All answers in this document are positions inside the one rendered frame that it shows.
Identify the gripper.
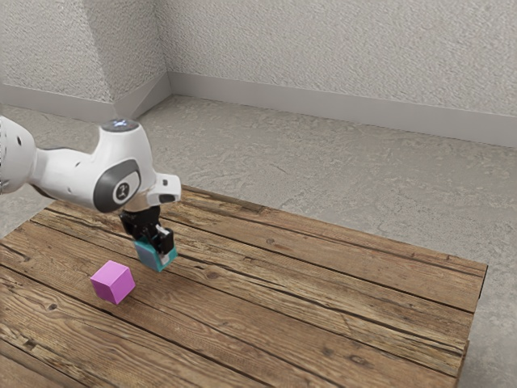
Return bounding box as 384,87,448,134
119,205,175,264

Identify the teal block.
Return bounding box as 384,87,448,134
133,238,179,272

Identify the purple block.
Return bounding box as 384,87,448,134
90,259,137,306

